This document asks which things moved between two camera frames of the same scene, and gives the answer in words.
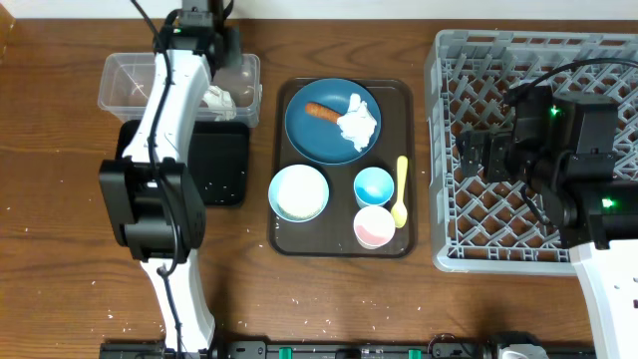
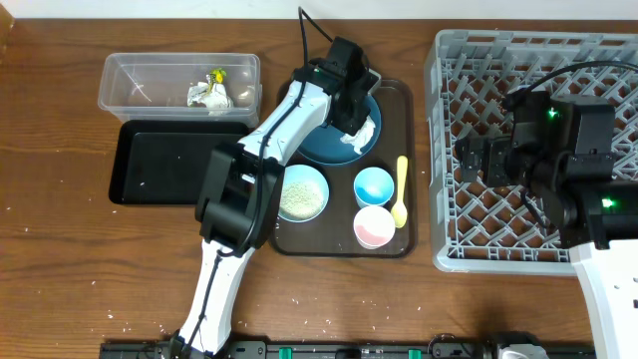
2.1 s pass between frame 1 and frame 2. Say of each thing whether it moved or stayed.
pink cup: stayed
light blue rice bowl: stayed
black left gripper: moved
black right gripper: stayed
